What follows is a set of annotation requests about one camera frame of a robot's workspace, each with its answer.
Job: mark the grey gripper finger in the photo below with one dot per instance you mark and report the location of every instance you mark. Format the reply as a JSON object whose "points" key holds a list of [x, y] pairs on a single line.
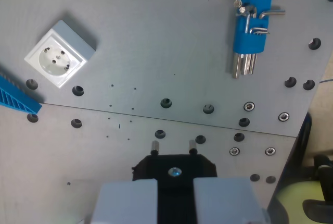
{"points": [[125, 203], [223, 200]]}

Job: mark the black two-pin plug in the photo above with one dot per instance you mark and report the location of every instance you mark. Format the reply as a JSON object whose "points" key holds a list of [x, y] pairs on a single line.
{"points": [[177, 161]]}

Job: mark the silver socket head screw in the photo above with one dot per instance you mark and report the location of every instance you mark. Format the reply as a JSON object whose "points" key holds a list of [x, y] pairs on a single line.
{"points": [[270, 151], [283, 117], [234, 151], [249, 106]]}

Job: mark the yellow-green round object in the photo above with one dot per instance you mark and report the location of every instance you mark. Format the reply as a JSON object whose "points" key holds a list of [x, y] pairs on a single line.
{"points": [[294, 200]]}

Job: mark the black chair base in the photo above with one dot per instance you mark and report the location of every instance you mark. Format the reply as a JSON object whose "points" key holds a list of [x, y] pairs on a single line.
{"points": [[322, 182]]}

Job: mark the thick silver hex key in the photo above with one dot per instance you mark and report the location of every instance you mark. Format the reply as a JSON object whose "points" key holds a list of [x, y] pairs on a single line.
{"points": [[236, 65]]}

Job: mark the medium silver hex key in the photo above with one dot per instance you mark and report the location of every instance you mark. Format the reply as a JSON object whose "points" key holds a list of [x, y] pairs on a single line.
{"points": [[245, 63], [253, 63]]}

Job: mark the blue ribbed plastic rack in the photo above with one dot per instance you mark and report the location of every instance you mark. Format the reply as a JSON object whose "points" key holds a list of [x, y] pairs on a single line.
{"points": [[15, 96]]}

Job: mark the small silver hex key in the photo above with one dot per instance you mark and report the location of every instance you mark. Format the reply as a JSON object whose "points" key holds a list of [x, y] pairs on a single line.
{"points": [[258, 30]]}

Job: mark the long-armed silver hex key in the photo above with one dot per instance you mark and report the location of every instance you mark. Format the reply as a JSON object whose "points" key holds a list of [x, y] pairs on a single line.
{"points": [[273, 13]]}

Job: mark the white wall socket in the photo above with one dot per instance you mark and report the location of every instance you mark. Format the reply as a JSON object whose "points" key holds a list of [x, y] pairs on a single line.
{"points": [[58, 60]]}

